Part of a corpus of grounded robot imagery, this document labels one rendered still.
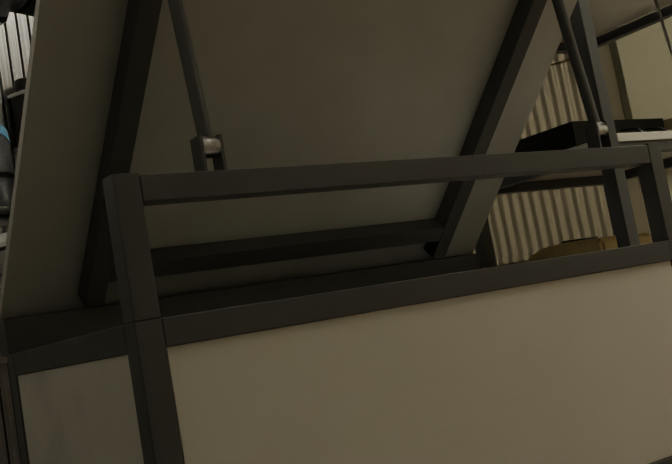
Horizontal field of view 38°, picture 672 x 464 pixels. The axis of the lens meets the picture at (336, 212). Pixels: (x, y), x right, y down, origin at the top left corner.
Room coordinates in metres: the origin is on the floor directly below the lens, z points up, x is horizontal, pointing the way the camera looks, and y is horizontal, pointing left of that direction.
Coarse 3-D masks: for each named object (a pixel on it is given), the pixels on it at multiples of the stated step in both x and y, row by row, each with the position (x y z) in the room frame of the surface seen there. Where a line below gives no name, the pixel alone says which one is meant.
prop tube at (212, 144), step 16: (176, 0) 1.39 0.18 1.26; (176, 16) 1.39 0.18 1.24; (176, 32) 1.39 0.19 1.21; (192, 48) 1.39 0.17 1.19; (192, 64) 1.38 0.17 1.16; (192, 80) 1.38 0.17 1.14; (192, 96) 1.38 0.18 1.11; (192, 112) 1.38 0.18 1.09; (208, 128) 1.38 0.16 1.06; (208, 144) 1.36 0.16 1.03
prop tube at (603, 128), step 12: (552, 0) 1.90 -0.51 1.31; (564, 12) 1.89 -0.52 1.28; (564, 24) 1.89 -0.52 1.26; (564, 36) 1.89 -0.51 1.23; (576, 48) 1.89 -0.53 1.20; (576, 60) 1.88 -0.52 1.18; (576, 72) 1.88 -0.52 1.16; (588, 84) 1.88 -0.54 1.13; (588, 96) 1.87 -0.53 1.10; (588, 108) 1.87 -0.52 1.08; (588, 120) 1.88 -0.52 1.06; (600, 132) 1.86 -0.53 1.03
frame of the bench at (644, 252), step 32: (576, 256) 1.77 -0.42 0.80; (608, 256) 1.82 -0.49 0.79; (640, 256) 1.88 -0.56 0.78; (384, 288) 1.51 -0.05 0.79; (416, 288) 1.55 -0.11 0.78; (448, 288) 1.59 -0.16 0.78; (480, 288) 1.63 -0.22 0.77; (160, 320) 1.29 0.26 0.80; (192, 320) 1.32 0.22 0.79; (224, 320) 1.35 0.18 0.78; (256, 320) 1.38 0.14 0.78; (288, 320) 1.41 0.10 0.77; (320, 320) 1.44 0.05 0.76; (32, 352) 1.63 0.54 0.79; (64, 352) 1.50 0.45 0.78; (96, 352) 1.39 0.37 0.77; (128, 352) 1.30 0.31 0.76; (160, 352) 1.29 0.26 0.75; (160, 384) 1.29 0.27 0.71; (160, 416) 1.28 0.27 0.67; (160, 448) 1.28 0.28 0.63
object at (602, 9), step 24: (600, 0) 2.40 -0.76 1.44; (624, 0) 2.44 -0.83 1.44; (648, 0) 2.47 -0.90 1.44; (576, 24) 2.13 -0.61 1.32; (600, 24) 2.63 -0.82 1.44; (648, 24) 2.63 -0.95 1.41; (600, 72) 2.13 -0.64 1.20; (600, 96) 2.12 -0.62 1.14; (600, 120) 2.12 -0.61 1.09; (624, 144) 2.15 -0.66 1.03; (624, 168) 2.71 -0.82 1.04; (504, 192) 2.55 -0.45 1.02; (624, 192) 2.13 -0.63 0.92; (624, 216) 2.12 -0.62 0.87; (480, 240) 2.49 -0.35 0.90; (624, 240) 2.13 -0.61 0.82
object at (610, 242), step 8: (568, 240) 2.43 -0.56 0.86; (576, 240) 2.44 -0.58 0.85; (584, 240) 2.33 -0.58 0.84; (592, 240) 2.32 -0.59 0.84; (600, 240) 2.30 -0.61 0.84; (608, 240) 2.32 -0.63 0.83; (616, 240) 2.32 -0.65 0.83; (640, 240) 2.38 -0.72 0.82; (648, 240) 2.40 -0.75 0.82; (544, 248) 2.43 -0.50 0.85; (552, 248) 2.40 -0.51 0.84; (560, 248) 2.38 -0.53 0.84; (568, 248) 2.36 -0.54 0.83; (576, 248) 2.35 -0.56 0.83; (584, 248) 2.33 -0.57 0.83; (592, 248) 2.31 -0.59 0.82; (600, 248) 2.29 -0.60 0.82; (608, 248) 2.30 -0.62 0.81; (536, 256) 2.45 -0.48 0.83; (544, 256) 2.43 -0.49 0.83; (552, 256) 2.41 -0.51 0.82; (560, 256) 2.39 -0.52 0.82
